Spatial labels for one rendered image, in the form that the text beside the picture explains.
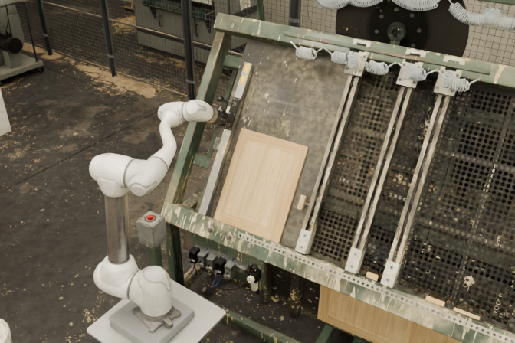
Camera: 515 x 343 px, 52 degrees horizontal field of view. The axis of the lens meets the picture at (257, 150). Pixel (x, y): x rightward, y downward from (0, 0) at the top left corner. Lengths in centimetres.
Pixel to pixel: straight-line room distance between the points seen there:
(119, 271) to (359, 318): 146
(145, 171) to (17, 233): 266
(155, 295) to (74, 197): 261
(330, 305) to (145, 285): 125
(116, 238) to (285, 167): 103
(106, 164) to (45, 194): 288
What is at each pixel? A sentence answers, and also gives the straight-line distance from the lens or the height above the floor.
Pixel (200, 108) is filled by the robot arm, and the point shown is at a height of 168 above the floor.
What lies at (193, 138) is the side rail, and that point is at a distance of 324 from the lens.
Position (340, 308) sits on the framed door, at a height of 41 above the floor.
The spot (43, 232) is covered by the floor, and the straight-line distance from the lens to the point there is 474.
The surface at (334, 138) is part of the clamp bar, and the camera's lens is 287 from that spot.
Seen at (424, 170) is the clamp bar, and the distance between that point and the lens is 274.
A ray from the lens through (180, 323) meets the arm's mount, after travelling 273.
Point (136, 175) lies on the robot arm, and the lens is 226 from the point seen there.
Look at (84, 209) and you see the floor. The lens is 488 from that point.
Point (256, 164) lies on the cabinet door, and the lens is 304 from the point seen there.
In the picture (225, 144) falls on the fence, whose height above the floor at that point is 127.
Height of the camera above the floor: 286
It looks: 31 degrees down
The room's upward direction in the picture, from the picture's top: straight up
